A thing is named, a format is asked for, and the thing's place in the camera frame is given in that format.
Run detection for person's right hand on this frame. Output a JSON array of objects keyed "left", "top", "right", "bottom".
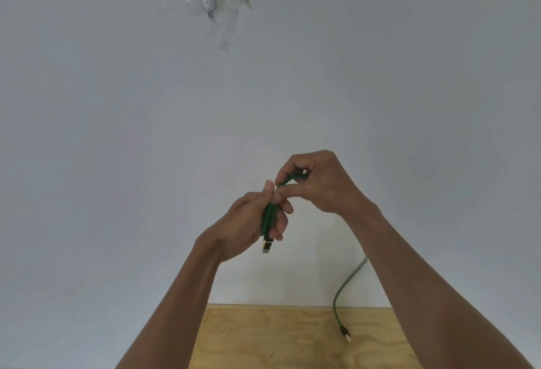
[{"left": 272, "top": 150, "right": 380, "bottom": 216}]

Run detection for green cable with plugs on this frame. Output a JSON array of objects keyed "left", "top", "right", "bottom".
[{"left": 260, "top": 172, "right": 369, "bottom": 343}]

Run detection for person's right forearm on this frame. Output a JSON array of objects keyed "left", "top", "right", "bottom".
[{"left": 340, "top": 204, "right": 536, "bottom": 369}]

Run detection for person's left hand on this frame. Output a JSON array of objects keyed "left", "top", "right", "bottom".
[{"left": 194, "top": 181, "right": 295, "bottom": 263}]

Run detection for person's left forearm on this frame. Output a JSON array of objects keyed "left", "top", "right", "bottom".
[{"left": 115, "top": 243, "right": 222, "bottom": 369}]

